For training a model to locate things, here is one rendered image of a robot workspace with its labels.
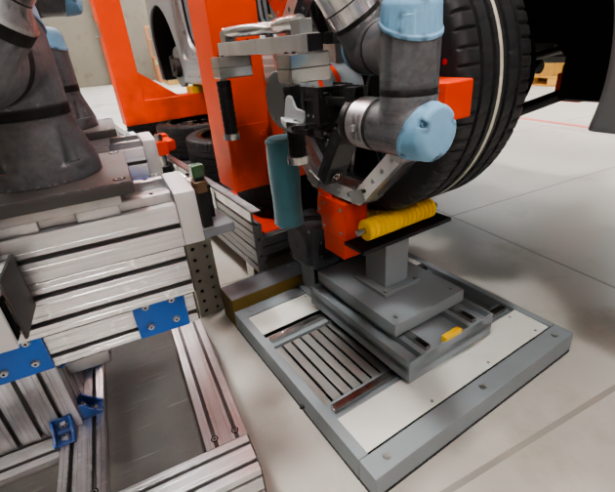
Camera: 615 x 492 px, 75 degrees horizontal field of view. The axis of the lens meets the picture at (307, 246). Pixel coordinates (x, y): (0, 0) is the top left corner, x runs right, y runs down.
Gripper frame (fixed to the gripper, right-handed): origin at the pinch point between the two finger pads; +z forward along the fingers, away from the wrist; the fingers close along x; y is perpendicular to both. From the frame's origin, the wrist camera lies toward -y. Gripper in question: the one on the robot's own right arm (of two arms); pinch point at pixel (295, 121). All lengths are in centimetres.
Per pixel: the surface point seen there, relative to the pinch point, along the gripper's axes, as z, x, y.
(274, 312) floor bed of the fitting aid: 43, -10, -75
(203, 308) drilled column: 69, 9, -80
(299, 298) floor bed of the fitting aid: 45, -22, -75
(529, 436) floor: -38, -41, -83
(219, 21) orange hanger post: 56, -10, 21
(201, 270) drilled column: 69, 7, -63
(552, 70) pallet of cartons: 313, -677, -57
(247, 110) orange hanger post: 56, -16, -5
